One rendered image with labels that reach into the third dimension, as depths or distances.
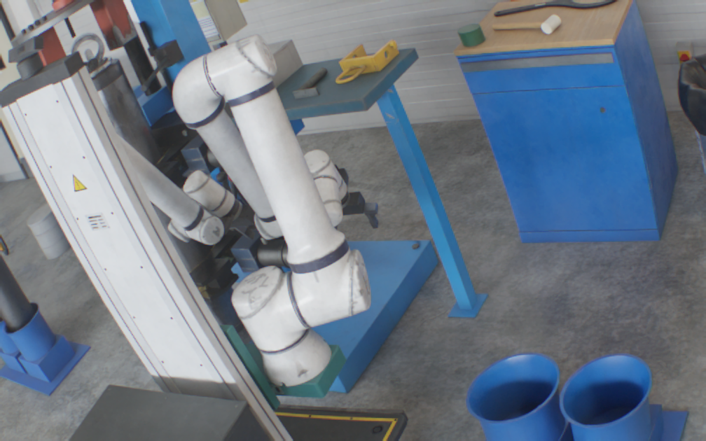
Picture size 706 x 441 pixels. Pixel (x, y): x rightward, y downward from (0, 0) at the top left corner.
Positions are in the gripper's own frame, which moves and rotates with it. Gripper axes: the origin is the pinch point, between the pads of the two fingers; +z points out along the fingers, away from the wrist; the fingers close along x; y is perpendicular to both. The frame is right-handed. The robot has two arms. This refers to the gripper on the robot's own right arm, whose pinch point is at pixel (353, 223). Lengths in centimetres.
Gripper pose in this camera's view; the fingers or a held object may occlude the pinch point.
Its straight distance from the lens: 266.1
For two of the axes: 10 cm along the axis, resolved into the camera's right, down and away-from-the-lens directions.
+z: 3.4, 5.2, 7.8
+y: -1.2, 8.5, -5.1
